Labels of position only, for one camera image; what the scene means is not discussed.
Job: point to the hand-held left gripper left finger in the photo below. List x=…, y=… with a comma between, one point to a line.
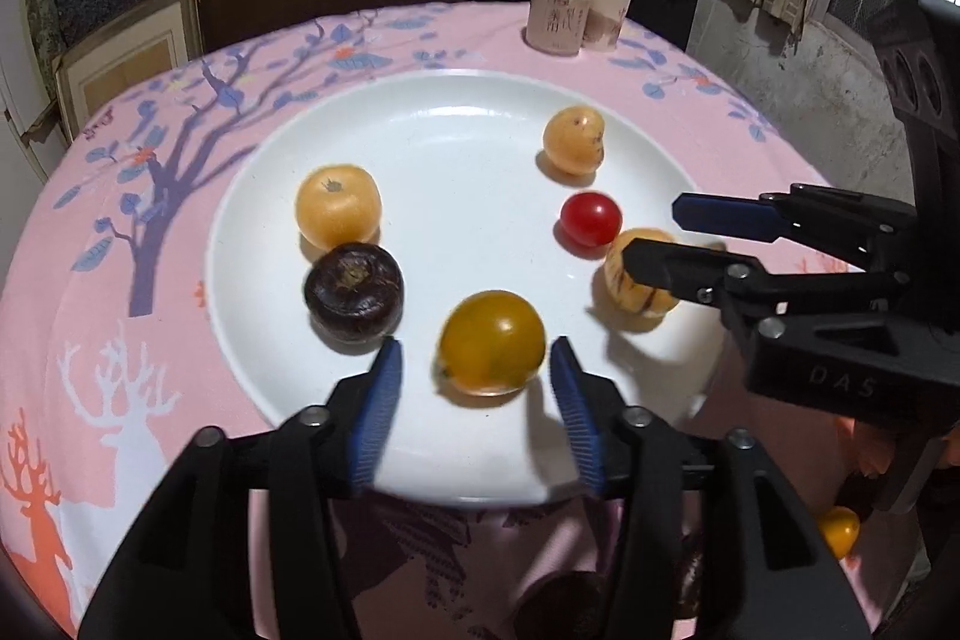
x=379, y=400

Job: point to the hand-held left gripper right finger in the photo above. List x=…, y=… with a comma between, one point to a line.
x=574, y=407

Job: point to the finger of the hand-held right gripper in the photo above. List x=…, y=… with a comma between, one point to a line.
x=720, y=216
x=667, y=269

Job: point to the dark purple round fruit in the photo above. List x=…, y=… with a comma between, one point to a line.
x=562, y=606
x=352, y=295
x=686, y=580

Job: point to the white plate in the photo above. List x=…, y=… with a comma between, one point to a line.
x=450, y=145

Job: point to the person's right hand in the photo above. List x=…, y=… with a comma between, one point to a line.
x=866, y=449

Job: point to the red cherry tomato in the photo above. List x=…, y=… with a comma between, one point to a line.
x=591, y=220

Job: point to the pale orange oval fruit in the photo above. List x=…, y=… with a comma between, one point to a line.
x=574, y=139

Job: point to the pale orange tomato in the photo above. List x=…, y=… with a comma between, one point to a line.
x=337, y=205

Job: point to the pink lidded jar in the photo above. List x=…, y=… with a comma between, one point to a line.
x=555, y=18

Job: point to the pink deer print tablecloth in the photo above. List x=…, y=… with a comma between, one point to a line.
x=112, y=310

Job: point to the small yellow tomato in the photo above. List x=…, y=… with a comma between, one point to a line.
x=840, y=530

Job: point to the framed picture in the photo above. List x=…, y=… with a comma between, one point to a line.
x=127, y=63

